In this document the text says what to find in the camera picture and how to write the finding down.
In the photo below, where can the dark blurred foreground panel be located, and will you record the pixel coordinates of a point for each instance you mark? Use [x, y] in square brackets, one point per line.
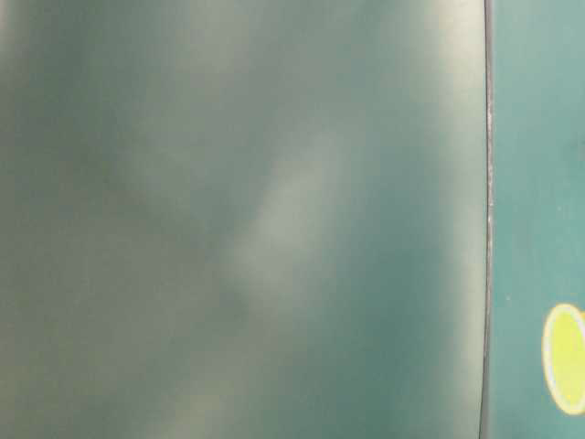
[242, 219]

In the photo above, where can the yellow round disc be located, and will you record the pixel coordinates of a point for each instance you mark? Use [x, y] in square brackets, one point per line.
[563, 357]

